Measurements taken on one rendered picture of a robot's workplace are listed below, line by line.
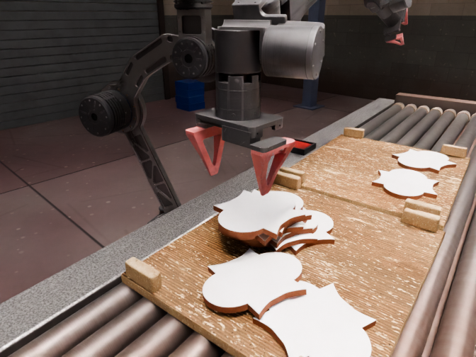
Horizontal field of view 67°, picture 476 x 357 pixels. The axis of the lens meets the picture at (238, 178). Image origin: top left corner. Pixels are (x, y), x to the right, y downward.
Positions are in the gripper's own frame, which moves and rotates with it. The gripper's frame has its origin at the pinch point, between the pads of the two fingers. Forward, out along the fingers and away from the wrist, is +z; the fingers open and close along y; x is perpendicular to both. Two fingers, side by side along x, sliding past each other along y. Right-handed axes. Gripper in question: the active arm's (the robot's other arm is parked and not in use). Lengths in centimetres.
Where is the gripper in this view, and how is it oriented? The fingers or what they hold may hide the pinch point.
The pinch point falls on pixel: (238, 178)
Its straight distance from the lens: 51.2
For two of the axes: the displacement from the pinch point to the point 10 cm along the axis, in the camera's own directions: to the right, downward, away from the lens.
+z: 0.0, 9.1, 4.2
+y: 7.5, 2.8, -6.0
